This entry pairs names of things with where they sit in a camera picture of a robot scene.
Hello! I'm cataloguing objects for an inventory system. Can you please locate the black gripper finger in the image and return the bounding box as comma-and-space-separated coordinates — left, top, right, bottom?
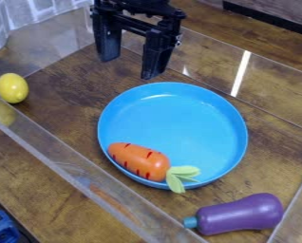
92, 14, 121, 62
140, 28, 173, 80

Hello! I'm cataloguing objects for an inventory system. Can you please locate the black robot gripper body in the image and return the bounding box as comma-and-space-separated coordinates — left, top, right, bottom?
89, 0, 187, 38

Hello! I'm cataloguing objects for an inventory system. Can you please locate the blue plastic plate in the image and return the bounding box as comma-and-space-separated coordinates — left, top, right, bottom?
97, 82, 247, 189

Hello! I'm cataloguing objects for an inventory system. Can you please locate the orange toy carrot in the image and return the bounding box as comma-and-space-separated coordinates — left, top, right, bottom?
108, 142, 200, 194

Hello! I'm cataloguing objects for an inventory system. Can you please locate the yellow toy lemon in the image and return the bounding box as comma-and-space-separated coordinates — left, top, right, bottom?
0, 73, 29, 103

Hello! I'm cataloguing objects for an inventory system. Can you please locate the purple toy eggplant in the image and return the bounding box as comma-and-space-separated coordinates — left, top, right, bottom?
183, 193, 283, 235

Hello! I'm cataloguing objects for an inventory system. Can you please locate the blue plastic crate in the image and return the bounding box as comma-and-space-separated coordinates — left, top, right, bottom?
0, 210, 18, 243

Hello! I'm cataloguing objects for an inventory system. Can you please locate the clear acrylic barrier wall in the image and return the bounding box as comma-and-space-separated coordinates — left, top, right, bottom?
0, 99, 208, 243

